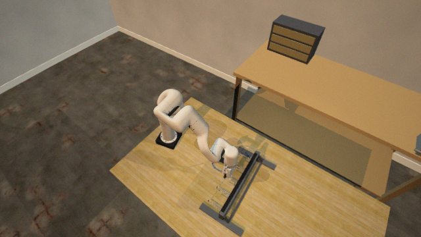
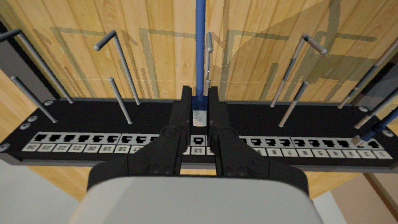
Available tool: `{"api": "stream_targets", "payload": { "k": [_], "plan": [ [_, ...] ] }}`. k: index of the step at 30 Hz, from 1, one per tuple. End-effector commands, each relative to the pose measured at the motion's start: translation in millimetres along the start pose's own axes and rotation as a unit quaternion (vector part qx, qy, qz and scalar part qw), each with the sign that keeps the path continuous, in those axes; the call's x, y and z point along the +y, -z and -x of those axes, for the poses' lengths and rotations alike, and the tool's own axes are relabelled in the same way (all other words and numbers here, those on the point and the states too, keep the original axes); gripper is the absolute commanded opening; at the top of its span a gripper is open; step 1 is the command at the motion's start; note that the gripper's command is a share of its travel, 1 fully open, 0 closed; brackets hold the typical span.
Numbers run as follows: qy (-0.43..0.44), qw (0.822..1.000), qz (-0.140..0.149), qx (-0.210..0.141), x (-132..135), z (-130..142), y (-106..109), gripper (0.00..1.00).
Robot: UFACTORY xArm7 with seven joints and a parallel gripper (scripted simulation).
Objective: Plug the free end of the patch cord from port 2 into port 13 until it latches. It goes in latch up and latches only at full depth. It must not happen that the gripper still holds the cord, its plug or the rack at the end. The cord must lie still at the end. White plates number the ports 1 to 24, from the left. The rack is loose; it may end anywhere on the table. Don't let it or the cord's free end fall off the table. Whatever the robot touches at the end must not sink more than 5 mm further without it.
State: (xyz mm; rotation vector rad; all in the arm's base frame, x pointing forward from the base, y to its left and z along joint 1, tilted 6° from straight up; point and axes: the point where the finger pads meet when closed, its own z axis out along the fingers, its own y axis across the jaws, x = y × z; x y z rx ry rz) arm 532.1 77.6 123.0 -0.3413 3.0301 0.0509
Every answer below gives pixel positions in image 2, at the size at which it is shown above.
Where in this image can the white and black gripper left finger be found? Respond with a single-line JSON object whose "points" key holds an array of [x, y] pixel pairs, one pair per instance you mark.
{"points": [[163, 155]]}

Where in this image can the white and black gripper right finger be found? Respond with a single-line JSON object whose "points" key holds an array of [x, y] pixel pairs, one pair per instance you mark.
{"points": [[236, 158]]}

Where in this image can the white ethernet plug with dark blue boot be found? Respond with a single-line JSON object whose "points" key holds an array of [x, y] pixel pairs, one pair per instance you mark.
{"points": [[199, 111]]}

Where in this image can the dark blue cable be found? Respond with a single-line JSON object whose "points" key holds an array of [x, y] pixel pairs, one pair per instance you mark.
{"points": [[200, 54]]}

